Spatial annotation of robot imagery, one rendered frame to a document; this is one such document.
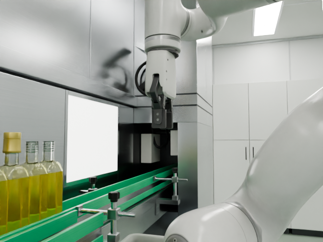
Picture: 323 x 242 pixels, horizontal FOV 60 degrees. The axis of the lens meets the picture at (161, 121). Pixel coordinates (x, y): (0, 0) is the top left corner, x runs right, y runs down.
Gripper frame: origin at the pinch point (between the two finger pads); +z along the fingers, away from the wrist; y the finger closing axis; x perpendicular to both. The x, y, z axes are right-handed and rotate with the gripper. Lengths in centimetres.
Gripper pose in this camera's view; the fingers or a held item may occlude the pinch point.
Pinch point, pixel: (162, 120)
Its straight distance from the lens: 63.8
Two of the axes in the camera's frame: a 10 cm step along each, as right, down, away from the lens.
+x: 9.6, -0.2, -2.9
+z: 0.0, 10.0, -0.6
